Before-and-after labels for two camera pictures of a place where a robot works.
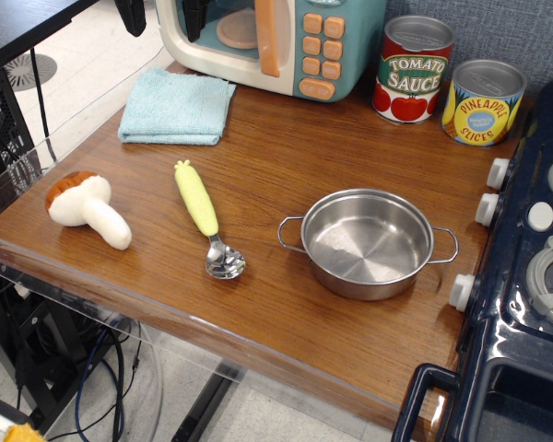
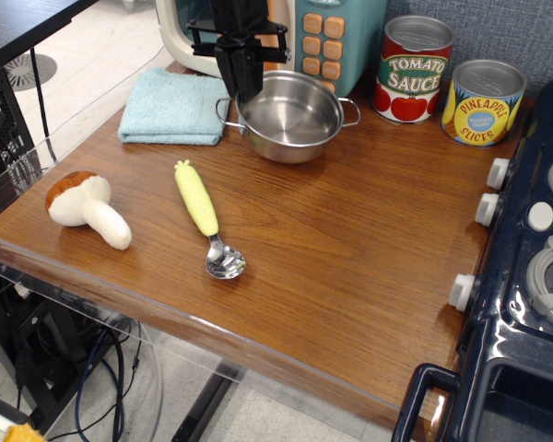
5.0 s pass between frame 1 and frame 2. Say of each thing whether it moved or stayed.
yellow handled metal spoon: stayed
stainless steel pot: moved
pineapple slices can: stayed
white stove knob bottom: stayed
